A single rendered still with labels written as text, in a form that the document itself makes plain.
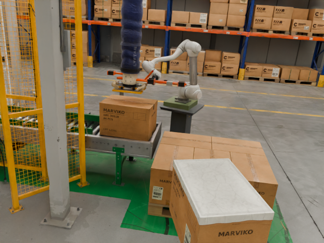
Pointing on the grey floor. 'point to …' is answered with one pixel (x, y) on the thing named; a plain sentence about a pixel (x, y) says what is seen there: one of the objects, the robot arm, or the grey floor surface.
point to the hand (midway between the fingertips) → (152, 81)
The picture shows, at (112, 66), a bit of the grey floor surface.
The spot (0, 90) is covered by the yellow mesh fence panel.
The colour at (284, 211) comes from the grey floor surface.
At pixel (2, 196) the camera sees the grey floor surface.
